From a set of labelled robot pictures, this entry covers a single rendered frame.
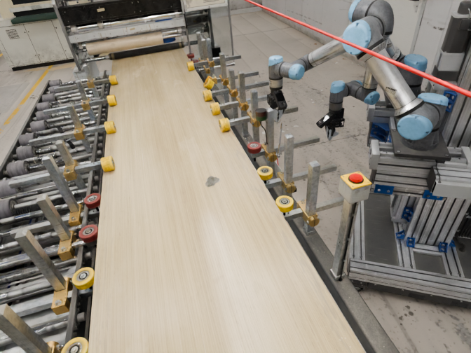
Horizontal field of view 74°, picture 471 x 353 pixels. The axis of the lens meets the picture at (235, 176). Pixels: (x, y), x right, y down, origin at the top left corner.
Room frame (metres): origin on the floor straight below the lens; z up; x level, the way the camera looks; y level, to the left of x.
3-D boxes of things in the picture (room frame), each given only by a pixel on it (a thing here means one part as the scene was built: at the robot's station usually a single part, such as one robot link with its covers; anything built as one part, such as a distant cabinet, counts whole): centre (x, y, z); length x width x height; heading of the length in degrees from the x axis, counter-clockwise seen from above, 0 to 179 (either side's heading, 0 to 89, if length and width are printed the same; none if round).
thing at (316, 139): (1.56, -0.32, 0.84); 0.43 x 0.03 x 0.04; 103
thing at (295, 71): (1.56, -0.35, 1.31); 0.11 x 0.11 x 0.08; 43
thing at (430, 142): (1.18, -0.87, 1.09); 0.15 x 0.15 x 0.10
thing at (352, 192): (0.76, -0.38, 1.18); 0.07 x 0.07 x 0.08; 13
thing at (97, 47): (3.68, 0.83, 1.05); 1.43 x 0.12 x 0.12; 103
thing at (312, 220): (1.03, -0.32, 0.81); 0.14 x 0.06 x 0.05; 13
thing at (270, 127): (1.50, -0.22, 0.90); 0.04 x 0.04 x 0.48; 13
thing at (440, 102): (1.18, -0.86, 1.21); 0.13 x 0.12 x 0.14; 133
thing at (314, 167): (1.01, -0.33, 0.88); 0.04 x 0.04 x 0.48; 13
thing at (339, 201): (1.07, -0.40, 0.80); 0.44 x 0.03 x 0.04; 103
